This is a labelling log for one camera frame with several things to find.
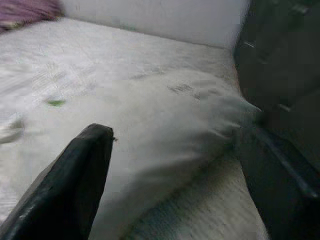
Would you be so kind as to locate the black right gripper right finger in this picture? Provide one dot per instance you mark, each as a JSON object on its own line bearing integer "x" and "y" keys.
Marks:
{"x": 287, "y": 200}

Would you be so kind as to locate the white quilted mattress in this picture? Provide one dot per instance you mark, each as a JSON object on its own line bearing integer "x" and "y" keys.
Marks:
{"x": 75, "y": 50}

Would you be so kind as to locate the white pillow with green print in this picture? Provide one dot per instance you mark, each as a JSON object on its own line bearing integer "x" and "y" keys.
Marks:
{"x": 162, "y": 130}

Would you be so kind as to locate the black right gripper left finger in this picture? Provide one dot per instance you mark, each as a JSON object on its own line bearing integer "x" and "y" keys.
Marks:
{"x": 62, "y": 180}

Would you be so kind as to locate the dark tufted headboard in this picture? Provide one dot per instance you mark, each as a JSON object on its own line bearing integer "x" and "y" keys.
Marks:
{"x": 282, "y": 62}

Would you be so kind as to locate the pink printed blanket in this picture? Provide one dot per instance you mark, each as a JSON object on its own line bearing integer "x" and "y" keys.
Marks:
{"x": 25, "y": 12}

